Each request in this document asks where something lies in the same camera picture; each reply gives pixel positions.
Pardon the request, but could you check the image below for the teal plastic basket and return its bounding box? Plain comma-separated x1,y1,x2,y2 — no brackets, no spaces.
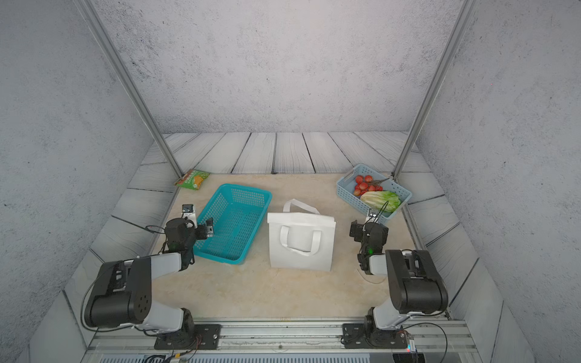
193,184,272,265

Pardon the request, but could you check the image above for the white insulated delivery bag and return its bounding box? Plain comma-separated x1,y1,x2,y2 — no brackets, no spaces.
267,199,336,272

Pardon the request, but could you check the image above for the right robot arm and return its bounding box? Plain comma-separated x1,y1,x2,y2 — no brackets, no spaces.
350,221,449,346

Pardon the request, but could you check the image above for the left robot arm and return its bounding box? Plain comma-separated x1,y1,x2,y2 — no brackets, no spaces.
80,217,214,347

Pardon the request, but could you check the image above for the green lettuce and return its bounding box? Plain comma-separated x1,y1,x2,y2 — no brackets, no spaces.
360,191,401,213

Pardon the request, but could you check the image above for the light blue plastic basket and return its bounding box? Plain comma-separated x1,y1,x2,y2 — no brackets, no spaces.
336,163,412,225

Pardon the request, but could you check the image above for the red cherry tomato bunch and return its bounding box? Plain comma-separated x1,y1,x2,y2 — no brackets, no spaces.
353,175,383,198

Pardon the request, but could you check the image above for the green snack packet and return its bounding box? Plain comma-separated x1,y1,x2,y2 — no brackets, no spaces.
175,169,210,191

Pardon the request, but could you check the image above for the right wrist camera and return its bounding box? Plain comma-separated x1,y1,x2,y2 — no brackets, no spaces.
366,209,381,223

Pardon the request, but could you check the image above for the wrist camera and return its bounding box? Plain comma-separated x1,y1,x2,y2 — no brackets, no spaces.
366,209,381,223
182,204,198,228

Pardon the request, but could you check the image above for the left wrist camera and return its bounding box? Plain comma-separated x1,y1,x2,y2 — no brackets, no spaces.
182,204,198,228

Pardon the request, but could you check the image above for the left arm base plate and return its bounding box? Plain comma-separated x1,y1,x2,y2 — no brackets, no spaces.
154,324,222,351

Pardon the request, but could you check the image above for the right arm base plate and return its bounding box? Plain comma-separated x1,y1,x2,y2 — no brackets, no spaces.
340,323,409,349

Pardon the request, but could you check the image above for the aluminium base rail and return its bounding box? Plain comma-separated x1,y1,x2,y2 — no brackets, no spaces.
83,316,481,362

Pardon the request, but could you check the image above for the right aluminium frame post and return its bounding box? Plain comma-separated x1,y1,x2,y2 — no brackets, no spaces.
392,0,478,179

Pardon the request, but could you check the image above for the aluminium frame post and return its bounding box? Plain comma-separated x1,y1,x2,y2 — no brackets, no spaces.
74,0,184,178
392,0,478,179

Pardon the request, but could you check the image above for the left aluminium frame post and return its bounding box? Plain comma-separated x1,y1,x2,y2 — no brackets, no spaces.
74,0,184,178

